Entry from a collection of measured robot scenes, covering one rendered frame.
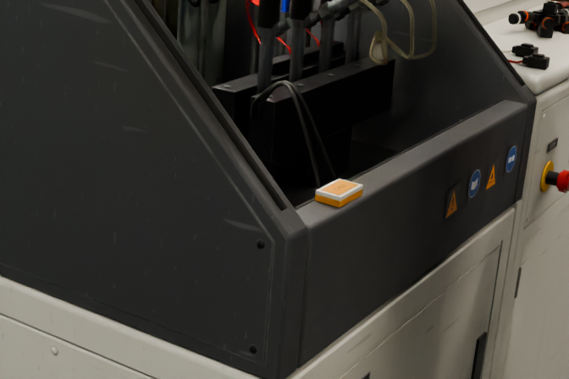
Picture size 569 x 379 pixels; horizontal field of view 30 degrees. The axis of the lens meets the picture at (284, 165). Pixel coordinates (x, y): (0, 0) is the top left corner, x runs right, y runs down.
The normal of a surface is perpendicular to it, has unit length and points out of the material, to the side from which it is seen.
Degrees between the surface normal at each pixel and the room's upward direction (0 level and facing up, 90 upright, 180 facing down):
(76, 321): 90
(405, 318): 90
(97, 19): 90
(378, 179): 0
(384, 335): 90
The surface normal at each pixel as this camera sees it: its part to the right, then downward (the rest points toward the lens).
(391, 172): 0.07, -0.94
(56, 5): -0.53, 0.24
